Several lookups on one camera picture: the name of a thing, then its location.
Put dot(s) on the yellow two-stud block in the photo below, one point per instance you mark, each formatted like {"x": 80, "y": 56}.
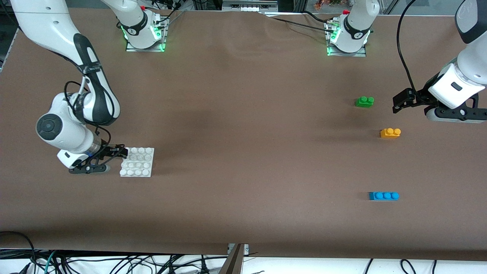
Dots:
{"x": 390, "y": 133}

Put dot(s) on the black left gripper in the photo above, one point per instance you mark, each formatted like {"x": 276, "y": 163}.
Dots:
{"x": 421, "y": 95}

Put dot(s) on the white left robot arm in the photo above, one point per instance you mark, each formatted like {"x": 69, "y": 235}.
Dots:
{"x": 357, "y": 23}

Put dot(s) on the blue three-stud block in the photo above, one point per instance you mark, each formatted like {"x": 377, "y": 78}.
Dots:
{"x": 383, "y": 196}

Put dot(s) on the dark metal bar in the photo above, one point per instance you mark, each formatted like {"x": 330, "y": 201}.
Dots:
{"x": 232, "y": 264}

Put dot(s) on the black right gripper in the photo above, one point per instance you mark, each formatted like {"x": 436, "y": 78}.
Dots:
{"x": 106, "y": 150}

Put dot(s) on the white power strip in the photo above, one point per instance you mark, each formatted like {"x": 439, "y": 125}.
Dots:
{"x": 247, "y": 5}

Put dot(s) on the silver metal bracket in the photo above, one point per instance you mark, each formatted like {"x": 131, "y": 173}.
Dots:
{"x": 245, "y": 249}

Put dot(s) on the green two-stud block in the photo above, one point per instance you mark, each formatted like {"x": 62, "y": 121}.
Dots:
{"x": 364, "y": 102}

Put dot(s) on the white studded base plate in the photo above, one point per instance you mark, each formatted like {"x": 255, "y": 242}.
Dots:
{"x": 139, "y": 163}

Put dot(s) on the brown table cover sheet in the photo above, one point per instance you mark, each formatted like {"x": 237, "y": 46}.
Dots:
{"x": 228, "y": 190}

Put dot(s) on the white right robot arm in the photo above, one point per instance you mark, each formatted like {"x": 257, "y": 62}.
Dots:
{"x": 42, "y": 26}

